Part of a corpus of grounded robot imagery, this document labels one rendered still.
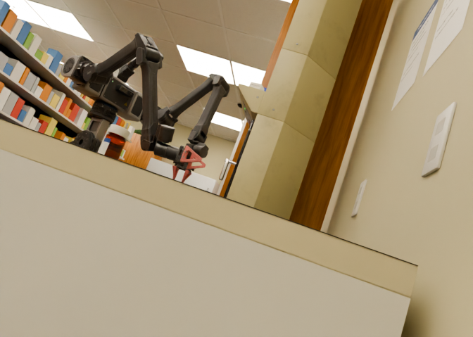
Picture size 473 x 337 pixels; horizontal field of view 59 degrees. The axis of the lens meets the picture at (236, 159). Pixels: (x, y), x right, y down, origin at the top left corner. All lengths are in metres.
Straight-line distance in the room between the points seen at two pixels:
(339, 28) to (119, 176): 1.52
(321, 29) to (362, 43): 0.45
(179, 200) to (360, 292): 0.25
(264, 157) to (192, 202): 1.09
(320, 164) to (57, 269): 1.57
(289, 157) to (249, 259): 1.18
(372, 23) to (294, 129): 0.84
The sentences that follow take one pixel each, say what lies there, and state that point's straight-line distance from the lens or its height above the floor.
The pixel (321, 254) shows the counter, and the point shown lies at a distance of 0.54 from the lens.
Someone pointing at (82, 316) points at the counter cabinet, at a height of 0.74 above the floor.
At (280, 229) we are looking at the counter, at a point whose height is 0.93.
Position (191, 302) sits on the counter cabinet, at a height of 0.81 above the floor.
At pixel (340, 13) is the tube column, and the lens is 1.97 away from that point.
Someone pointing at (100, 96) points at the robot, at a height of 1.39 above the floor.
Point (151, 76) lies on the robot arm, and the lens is 1.82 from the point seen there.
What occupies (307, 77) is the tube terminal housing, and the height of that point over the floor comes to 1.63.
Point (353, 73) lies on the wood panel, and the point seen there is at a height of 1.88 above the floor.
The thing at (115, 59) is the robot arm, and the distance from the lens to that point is 2.02.
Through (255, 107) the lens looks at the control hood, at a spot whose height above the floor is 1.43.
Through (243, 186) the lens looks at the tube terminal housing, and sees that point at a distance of 1.60.
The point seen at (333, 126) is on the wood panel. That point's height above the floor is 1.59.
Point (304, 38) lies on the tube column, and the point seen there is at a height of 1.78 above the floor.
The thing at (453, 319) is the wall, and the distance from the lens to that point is 0.52.
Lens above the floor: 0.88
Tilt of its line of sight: 12 degrees up
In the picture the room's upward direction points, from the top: 20 degrees clockwise
